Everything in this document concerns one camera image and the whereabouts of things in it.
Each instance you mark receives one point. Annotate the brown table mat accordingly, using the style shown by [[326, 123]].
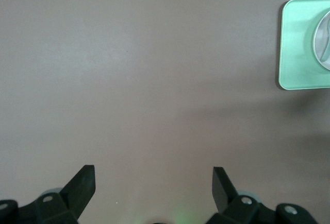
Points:
[[129, 79]]

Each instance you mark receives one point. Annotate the round beige plate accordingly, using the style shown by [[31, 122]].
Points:
[[317, 38]]

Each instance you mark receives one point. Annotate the light green rectangular tray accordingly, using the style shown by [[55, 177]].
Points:
[[294, 54]]

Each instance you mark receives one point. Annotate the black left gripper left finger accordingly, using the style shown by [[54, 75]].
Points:
[[72, 198]]

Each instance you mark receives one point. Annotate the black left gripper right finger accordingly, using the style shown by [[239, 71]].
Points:
[[224, 198]]

